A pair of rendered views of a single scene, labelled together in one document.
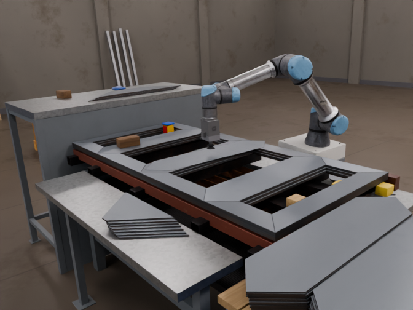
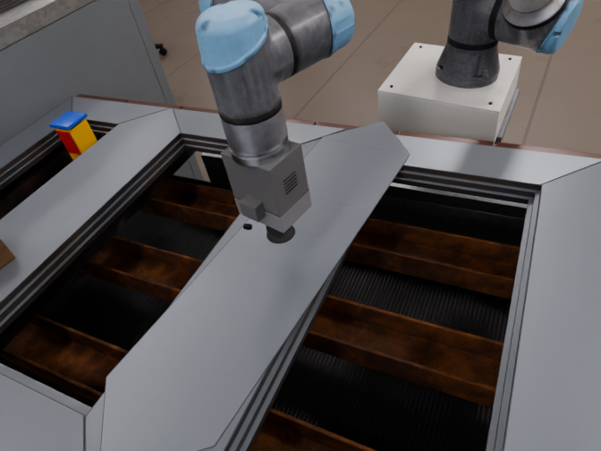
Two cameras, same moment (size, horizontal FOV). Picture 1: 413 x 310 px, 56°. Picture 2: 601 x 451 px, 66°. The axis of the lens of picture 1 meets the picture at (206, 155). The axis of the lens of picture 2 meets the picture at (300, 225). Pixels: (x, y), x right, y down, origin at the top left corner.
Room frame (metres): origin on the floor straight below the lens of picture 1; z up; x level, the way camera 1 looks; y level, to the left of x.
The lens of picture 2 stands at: (1.42, 0.09, 1.34)
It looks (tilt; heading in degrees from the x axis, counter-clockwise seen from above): 43 degrees down; 343
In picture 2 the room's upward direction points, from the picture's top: 11 degrees counter-clockwise
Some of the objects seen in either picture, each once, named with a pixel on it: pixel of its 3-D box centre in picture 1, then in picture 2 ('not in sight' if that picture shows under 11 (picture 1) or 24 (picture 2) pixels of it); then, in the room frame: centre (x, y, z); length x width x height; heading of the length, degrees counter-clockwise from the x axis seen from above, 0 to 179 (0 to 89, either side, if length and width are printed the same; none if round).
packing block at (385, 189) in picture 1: (384, 189); not in sight; (1.47, -0.73, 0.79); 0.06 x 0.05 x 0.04; 130
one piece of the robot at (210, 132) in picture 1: (208, 128); (259, 181); (1.90, -0.01, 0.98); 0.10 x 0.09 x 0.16; 117
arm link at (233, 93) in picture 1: (227, 95); (296, 27); (1.95, -0.12, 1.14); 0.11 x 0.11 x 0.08; 18
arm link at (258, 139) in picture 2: (209, 112); (252, 124); (1.90, -0.02, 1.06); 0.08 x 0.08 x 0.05
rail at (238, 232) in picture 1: (149, 182); not in sight; (1.68, 0.27, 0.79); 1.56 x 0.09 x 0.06; 40
